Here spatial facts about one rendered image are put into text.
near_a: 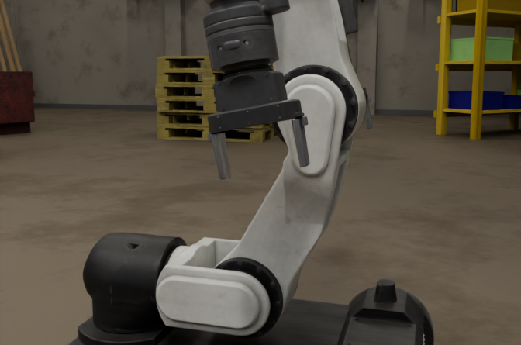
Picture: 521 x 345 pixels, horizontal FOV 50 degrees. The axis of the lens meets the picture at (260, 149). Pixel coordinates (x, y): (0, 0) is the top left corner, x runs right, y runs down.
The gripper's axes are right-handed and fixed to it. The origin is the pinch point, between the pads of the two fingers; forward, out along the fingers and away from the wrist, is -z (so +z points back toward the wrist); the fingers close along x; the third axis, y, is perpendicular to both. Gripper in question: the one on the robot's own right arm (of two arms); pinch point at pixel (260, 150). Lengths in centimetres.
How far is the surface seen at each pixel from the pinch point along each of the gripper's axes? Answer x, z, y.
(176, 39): -370, 183, 856
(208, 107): -178, 33, 449
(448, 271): 20, -56, 127
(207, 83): -175, 56, 449
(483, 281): 31, -58, 121
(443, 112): 41, -14, 571
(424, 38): 41, 100, 869
